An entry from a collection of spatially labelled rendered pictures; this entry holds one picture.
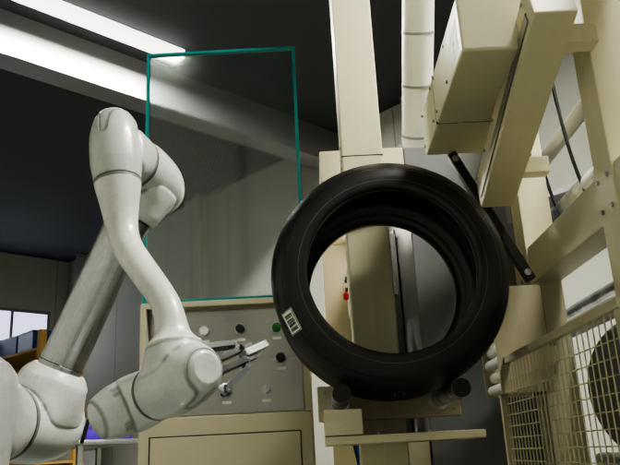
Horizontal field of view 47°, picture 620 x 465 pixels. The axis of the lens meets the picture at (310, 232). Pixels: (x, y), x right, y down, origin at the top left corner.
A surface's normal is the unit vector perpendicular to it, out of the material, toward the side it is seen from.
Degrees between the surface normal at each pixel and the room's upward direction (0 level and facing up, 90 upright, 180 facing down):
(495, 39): 90
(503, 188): 162
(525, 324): 90
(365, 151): 90
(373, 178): 79
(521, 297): 90
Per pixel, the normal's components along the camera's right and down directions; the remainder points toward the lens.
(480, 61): 0.05, 0.95
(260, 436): -0.02, -0.29
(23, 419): 0.98, -0.10
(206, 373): 0.67, -0.26
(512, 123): 0.04, 0.82
